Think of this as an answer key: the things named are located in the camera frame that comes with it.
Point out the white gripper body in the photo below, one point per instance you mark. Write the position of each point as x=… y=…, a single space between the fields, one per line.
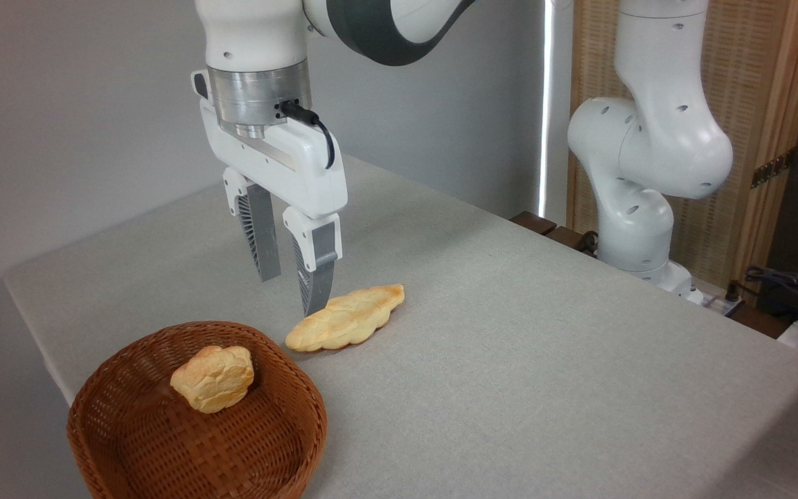
x=302 y=173

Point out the dark wooden block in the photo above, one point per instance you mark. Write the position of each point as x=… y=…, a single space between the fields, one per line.
x=566 y=237
x=533 y=222

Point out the dark metal screen hinge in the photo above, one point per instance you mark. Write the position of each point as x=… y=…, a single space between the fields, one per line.
x=773 y=168

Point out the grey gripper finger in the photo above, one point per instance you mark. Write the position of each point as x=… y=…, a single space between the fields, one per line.
x=264 y=242
x=319 y=277

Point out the long golden bread loaf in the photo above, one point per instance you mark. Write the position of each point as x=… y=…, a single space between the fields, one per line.
x=347 y=320

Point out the wooden rattan folding screen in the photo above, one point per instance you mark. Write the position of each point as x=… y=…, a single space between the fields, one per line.
x=759 y=76

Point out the grey tablecloth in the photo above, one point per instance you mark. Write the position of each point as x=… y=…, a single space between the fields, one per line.
x=524 y=360

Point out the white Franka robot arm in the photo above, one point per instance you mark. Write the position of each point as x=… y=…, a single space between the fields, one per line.
x=655 y=152

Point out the small round bread roll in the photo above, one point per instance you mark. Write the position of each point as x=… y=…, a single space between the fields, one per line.
x=213 y=378

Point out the brown woven wicker basket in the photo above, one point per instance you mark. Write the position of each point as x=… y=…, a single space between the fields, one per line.
x=163 y=450

